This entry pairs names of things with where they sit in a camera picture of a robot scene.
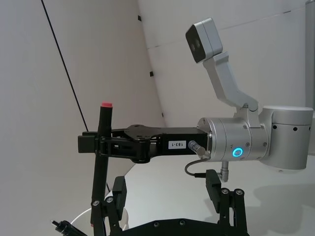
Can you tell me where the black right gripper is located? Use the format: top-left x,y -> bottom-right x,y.
77,124 -> 211,165

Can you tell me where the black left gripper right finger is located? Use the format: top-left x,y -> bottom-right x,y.
205,169 -> 248,236

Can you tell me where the roll of white tape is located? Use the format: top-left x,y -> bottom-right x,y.
71,191 -> 130,229

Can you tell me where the grey post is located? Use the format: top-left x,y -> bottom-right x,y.
304,0 -> 315,108

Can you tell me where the black tool with red switch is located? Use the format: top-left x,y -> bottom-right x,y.
90,100 -> 114,227

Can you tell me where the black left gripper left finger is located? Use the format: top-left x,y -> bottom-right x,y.
90,176 -> 129,236

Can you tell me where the thin black tool cord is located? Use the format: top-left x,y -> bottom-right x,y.
40,0 -> 91,132

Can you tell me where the thin dark gripper cable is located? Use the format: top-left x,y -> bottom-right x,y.
185,140 -> 230,183

